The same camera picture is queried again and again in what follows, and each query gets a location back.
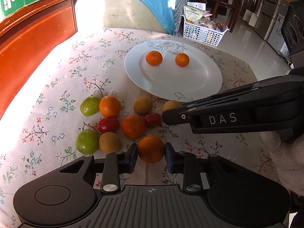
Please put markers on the houndstooth sofa cover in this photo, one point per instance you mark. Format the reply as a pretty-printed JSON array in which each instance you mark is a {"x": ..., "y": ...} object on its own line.
[{"x": 178, "y": 12}]

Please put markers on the green fruit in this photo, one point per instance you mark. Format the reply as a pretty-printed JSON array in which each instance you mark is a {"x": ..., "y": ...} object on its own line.
[
  {"x": 87, "y": 142},
  {"x": 90, "y": 106}
]

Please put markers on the brown kiwi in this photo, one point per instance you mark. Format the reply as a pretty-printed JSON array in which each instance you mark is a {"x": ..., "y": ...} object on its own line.
[
  {"x": 142, "y": 106},
  {"x": 109, "y": 142},
  {"x": 171, "y": 104}
]

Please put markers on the red wooden cabinet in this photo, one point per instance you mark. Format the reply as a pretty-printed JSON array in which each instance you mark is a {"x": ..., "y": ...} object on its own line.
[{"x": 27, "y": 37}]

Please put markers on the white gloved right hand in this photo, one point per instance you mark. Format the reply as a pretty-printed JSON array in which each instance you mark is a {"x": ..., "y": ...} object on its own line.
[{"x": 288, "y": 159}]

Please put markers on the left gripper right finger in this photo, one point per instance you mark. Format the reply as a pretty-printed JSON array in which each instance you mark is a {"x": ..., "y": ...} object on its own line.
[{"x": 188, "y": 165}]

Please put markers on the red tomato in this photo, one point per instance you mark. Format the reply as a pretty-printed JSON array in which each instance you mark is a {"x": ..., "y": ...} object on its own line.
[
  {"x": 152, "y": 120},
  {"x": 108, "y": 124}
]

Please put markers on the dark orange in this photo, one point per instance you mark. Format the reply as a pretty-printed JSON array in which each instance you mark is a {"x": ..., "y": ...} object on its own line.
[{"x": 133, "y": 127}]

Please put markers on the white floral plate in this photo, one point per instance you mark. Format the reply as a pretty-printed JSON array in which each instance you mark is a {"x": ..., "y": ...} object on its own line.
[{"x": 185, "y": 74}]

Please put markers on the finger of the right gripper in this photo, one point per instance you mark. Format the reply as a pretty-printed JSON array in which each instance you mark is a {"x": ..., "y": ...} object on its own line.
[{"x": 177, "y": 116}]

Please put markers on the white perforated basket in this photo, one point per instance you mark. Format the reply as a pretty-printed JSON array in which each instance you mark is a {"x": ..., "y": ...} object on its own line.
[{"x": 203, "y": 34}]

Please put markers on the floral tablecloth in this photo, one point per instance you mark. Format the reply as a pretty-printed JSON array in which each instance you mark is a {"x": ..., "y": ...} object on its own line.
[{"x": 39, "y": 130}]

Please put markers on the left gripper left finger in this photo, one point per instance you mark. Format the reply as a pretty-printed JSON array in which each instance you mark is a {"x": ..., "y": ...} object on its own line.
[{"x": 117, "y": 163}]

